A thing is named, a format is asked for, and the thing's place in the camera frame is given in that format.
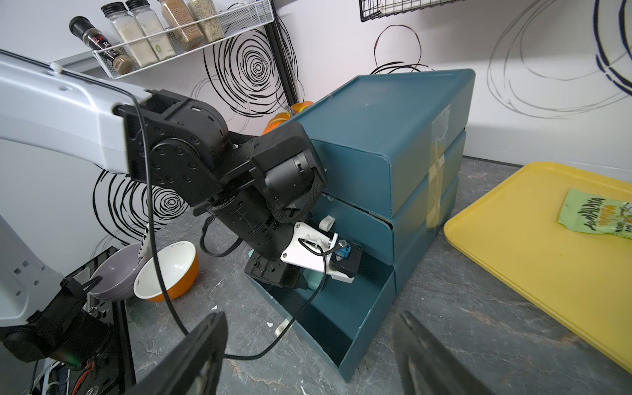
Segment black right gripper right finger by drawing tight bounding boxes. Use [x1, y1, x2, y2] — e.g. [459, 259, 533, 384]
[393, 311, 492, 394]

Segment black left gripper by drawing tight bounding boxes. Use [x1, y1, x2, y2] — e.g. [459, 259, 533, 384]
[209, 188, 308, 289]

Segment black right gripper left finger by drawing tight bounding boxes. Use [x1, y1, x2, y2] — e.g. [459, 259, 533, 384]
[126, 312, 228, 394]

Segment teal drawer cabinet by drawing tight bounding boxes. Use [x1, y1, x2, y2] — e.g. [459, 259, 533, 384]
[253, 69, 476, 381]

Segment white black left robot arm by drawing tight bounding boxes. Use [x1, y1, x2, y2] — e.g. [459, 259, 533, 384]
[1, 51, 327, 367]

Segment white plate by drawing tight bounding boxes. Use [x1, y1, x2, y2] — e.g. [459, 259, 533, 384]
[133, 241, 199, 302]

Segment orange decorative pumpkin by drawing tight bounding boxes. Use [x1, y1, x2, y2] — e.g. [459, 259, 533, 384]
[263, 100, 314, 135]

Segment purple bowl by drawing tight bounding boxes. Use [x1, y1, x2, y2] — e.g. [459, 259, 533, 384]
[89, 243, 148, 301]

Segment yellow cutting board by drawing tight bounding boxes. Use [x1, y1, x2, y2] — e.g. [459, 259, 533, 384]
[444, 162, 631, 370]

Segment spice jar tan contents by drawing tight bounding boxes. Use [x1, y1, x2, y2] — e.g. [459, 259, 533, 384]
[188, 0, 224, 42]

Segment spice jar cream contents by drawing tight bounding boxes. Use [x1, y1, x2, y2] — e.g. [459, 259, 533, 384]
[100, 2, 158, 67]

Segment clear acrylic spice shelf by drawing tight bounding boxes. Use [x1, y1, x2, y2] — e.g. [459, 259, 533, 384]
[92, 1, 274, 80]

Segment spice jar brown contents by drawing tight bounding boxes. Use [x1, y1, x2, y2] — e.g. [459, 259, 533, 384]
[159, 0, 205, 50]

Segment spice jar white contents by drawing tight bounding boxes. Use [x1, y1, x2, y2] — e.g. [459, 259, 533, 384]
[125, 0, 176, 61]

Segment green sticker label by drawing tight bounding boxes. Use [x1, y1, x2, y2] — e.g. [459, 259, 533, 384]
[558, 189, 631, 240]

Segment small dark pepper bottle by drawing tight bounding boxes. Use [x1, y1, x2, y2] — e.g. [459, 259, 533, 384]
[69, 16, 134, 75]

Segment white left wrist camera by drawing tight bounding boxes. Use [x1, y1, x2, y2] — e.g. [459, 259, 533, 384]
[281, 222, 363, 284]

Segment black wire wall basket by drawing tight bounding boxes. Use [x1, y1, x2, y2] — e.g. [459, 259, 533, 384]
[359, 0, 460, 22]

